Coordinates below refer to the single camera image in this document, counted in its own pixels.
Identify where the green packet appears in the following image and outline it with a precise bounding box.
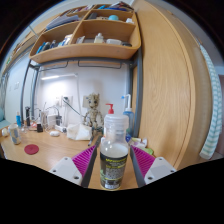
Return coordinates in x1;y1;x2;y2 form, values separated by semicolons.
143;146;155;156

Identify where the grey metal bed frame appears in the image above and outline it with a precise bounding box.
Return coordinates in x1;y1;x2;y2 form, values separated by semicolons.
19;46;144;138

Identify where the clear bottle with dark label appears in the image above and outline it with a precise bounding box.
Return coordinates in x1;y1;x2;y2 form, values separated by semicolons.
99;113;130;191

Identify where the white desk lamp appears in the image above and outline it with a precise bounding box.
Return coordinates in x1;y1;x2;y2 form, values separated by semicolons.
40;73;84;118

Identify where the black electric shaver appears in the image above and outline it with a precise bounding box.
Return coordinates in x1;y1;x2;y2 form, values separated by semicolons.
24;106;32;127

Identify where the wooden wardrobe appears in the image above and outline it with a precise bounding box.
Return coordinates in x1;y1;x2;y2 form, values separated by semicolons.
131;0;214;171

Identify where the flat round red coaster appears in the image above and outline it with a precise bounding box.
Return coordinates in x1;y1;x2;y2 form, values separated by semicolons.
23;143;40;156

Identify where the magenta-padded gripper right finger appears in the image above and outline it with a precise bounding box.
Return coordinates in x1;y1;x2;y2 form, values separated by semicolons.
129;145;177;188

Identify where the green white striped towel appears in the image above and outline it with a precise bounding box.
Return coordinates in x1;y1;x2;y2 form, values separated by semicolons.
199;44;223;160

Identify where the wooden shelf unit with items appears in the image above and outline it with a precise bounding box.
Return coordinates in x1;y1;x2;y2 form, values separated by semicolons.
29;1;142;64

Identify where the wooden tree creature figurine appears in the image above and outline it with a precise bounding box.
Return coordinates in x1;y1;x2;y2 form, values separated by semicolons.
83;92;104;129

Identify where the blue spray bottle white nozzle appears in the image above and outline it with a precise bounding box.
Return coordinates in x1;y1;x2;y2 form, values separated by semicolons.
121;93;135;136

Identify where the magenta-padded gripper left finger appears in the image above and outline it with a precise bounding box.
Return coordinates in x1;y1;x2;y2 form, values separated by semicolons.
48;144;98;189

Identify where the white wall box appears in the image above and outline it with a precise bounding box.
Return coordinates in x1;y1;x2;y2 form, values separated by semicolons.
82;94;91;108

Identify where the long wooden bed rail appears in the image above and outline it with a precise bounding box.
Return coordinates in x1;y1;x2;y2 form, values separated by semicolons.
0;16;58;78

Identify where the white power strip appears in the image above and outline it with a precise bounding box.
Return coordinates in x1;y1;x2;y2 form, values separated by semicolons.
54;123;69;133

